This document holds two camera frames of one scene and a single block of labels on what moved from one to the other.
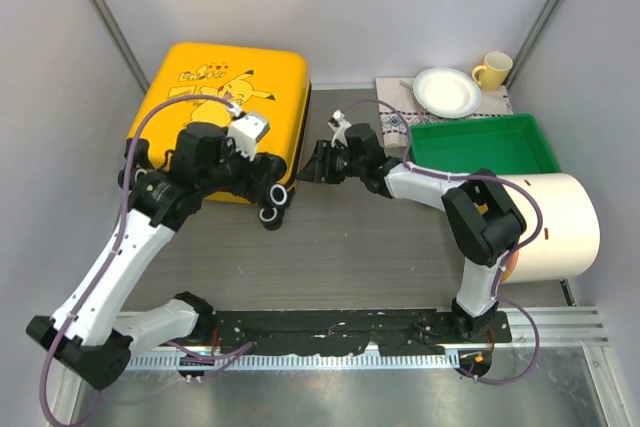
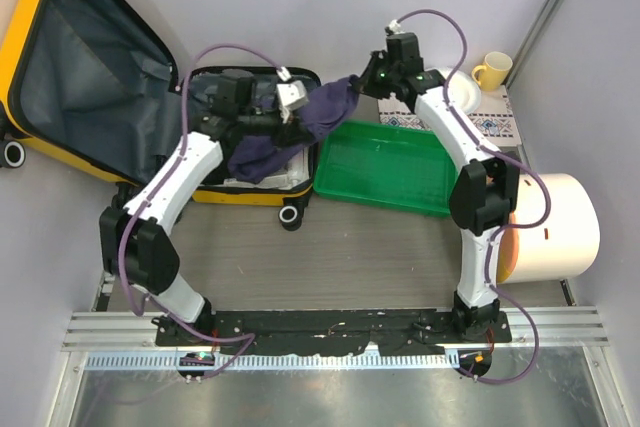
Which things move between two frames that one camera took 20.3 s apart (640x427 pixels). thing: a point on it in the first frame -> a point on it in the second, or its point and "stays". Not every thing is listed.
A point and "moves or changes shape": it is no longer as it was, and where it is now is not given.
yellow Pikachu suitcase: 269,81 moves or changes shape
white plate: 446,92 stays
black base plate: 308,333 stays
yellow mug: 494,72 stays
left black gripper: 253,185 -> 291,133
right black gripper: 319,167 -> 366,84
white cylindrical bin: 565,245 stays
